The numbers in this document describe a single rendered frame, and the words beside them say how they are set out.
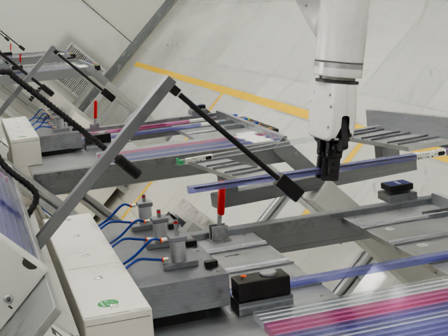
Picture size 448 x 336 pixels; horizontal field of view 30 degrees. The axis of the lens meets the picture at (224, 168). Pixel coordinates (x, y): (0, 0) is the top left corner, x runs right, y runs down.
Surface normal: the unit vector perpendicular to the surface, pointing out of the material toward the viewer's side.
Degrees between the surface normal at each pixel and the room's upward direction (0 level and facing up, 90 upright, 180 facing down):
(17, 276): 90
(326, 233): 90
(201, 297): 90
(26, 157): 90
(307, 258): 0
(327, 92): 32
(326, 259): 0
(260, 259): 45
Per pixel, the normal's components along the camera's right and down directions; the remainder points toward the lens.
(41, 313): -0.72, -0.60
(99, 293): -0.07, -0.98
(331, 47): -0.47, 0.11
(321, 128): -0.94, -0.03
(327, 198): 0.35, 0.11
